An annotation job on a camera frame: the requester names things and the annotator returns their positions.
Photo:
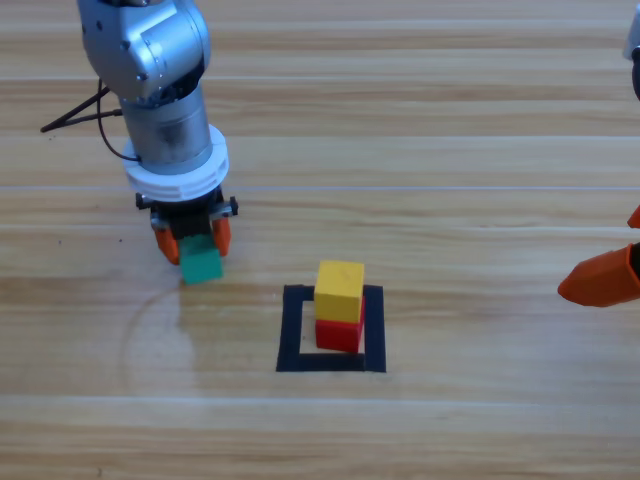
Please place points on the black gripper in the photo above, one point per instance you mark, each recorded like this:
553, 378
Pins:
187, 217

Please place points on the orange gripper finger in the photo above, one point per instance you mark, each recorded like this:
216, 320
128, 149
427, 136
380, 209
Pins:
605, 280
636, 219

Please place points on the green cube block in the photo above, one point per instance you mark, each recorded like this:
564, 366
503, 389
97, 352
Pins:
202, 267

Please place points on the yellow cube block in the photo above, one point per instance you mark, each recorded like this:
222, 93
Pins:
340, 290

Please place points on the red cube block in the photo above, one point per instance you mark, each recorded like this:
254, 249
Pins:
337, 337

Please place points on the black tape square outline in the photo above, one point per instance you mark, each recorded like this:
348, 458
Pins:
290, 330

